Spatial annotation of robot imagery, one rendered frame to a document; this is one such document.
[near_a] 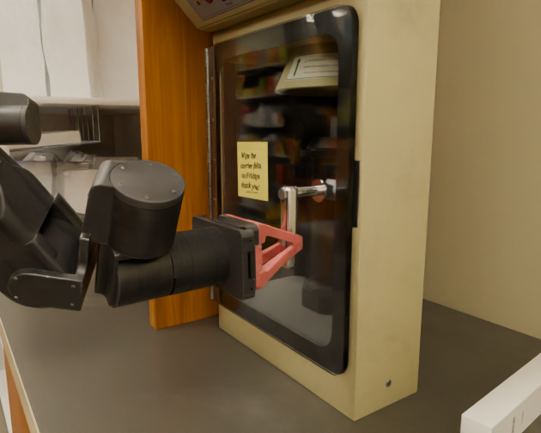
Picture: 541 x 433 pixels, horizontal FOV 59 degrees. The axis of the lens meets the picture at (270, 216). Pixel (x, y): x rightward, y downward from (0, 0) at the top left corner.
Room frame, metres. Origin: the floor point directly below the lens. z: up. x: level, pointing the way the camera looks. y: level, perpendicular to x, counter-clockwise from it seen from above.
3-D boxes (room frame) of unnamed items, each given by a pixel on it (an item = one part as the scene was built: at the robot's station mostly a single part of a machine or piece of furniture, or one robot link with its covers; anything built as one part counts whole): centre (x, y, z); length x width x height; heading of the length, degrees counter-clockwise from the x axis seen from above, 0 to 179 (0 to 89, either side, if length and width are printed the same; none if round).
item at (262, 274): (0.49, 0.01, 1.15); 0.09 x 0.07 x 0.07; 124
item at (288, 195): (0.51, -0.03, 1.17); 0.05 x 0.03 x 0.10; 124
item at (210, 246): (0.44, 0.07, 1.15); 0.10 x 0.07 x 0.07; 34
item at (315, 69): (0.62, 0.00, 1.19); 0.30 x 0.01 x 0.40; 34
